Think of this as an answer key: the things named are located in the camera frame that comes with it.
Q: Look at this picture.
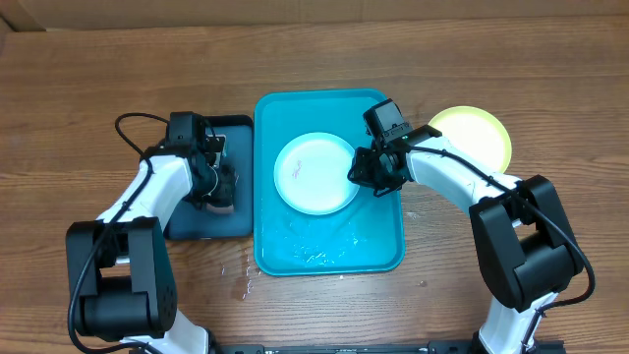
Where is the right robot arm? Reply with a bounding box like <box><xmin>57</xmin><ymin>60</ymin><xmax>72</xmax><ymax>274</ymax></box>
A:
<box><xmin>348</xmin><ymin>125</ymin><xmax>589</xmax><ymax>353</ymax></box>

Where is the light blue plate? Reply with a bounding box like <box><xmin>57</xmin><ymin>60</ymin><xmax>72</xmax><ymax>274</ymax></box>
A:
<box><xmin>273</xmin><ymin>132</ymin><xmax>359</xmax><ymax>215</ymax></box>

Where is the teal plastic serving tray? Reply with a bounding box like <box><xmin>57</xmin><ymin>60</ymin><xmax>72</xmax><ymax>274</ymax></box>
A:
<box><xmin>254</xmin><ymin>88</ymin><xmax>405</xmax><ymax>276</ymax></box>

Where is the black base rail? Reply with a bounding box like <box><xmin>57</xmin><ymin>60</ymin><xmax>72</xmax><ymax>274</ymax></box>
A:
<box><xmin>210</xmin><ymin>338</ymin><xmax>566</xmax><ymax>354</ymax></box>

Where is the green dish sponge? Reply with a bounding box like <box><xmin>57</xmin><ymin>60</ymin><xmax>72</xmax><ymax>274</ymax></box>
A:
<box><xmin>205</xmin><ymin>201</ymin><xmax>235</xmax><ymax>214</ymax></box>

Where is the black water tray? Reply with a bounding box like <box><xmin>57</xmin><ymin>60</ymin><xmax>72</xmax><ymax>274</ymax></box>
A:
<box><xmin>164</xmin><ymin>115</ymin><xmax>254</xmax><ymax>241</ymax></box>

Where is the yellow-green plate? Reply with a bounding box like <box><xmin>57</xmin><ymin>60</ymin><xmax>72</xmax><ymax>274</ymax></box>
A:
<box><xmin>429</xmin><ymin>106</ymin><xmax>512</xmax><ymax>173</ymax></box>

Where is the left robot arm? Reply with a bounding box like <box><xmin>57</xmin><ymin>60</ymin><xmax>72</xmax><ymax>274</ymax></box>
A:
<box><xmin>66</xmin><ymin>139</ymin><xmax>237</xmax><ymax>353</ymax></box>

